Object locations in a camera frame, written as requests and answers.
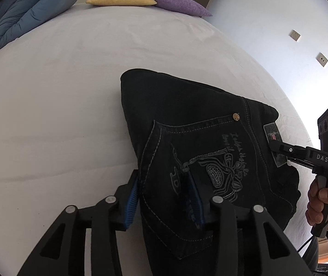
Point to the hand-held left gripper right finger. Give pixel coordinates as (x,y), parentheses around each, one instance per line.
(200,210)

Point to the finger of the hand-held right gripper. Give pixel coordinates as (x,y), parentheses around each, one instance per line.
(289,150)
(305,164)

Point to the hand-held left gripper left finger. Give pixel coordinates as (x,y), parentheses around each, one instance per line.
(132,204)

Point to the black denim pants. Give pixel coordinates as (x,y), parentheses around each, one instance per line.
(195,112)

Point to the person's right hand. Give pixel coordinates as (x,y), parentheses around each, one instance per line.
(315,204)

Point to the white bed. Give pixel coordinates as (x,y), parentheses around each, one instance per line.
(66,92)

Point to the purple pillow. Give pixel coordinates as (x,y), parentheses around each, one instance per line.
(181,4)

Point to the blue quilted duvet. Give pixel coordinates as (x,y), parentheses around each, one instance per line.
(31,3)

